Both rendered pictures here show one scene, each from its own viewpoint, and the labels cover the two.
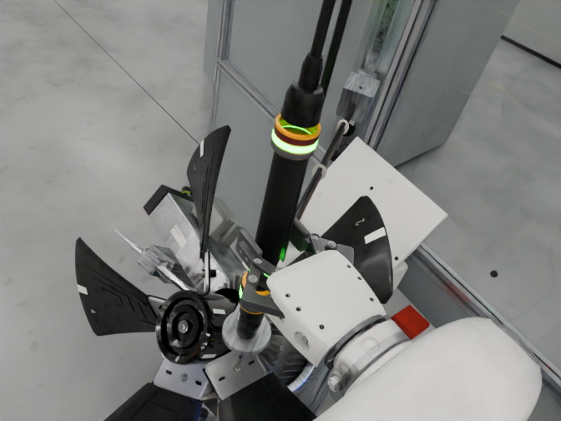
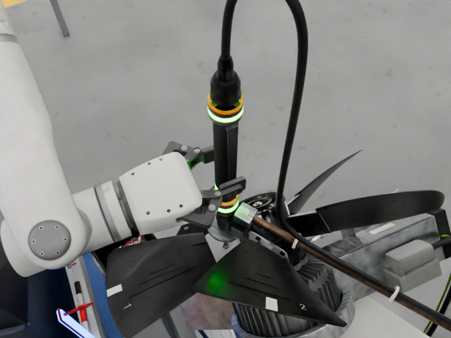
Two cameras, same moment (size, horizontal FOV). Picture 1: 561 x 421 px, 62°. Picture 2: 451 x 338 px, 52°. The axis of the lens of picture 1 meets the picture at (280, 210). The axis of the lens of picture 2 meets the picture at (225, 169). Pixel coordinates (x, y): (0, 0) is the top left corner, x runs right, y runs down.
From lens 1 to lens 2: 0.63 m
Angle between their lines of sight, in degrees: 64
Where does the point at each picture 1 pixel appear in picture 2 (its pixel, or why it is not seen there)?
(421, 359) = (37, 140)
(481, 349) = (29, 171)
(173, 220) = (401, 222)
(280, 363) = not seen: hidden behind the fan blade
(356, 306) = (142, 198)
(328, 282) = (165, 185)
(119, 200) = not seen: outside the picture
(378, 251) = (247, 298)
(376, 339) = (106, 192)
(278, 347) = not seen: hidden behind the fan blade
